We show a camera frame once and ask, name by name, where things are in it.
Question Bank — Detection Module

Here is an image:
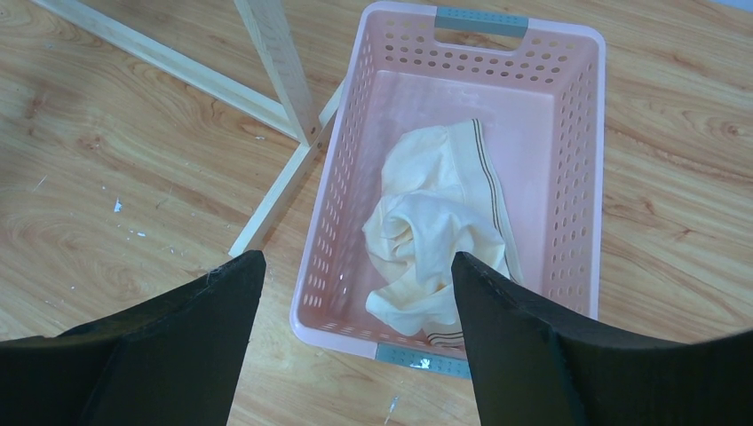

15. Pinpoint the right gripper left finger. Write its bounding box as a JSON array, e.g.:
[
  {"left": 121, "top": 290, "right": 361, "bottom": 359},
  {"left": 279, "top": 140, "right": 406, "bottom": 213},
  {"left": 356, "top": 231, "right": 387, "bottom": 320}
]
[{"left": 1, "top": 250, "right": 266, "bottom": 425}]

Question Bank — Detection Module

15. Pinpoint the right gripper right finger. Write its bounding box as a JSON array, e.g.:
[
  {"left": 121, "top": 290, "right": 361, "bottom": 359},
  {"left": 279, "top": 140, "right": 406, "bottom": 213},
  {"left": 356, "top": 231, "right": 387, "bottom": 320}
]
[{"left": 451, "top": 252, "right": 752, "bottom": 425}]

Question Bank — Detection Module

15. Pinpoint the wooden clothes rack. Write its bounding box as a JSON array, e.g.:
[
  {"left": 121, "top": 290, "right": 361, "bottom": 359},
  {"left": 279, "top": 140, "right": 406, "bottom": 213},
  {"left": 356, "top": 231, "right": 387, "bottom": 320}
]
[{"left": 38, "top": 1, "right": 342, "bottom": 257}]

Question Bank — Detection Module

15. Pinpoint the pink plastic basket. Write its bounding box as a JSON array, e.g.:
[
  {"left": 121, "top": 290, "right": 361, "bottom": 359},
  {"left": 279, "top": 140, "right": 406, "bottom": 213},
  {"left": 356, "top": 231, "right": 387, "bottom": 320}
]
[{"left": 289, "top": 2, "right": 606, "bottom": 378}]

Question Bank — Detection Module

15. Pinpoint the cream underwear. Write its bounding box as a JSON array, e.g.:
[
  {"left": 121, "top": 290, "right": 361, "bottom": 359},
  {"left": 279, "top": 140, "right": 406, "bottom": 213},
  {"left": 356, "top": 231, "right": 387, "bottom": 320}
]
[{"left": 362, "top": 119, "right": 524, "bottom": 347}]

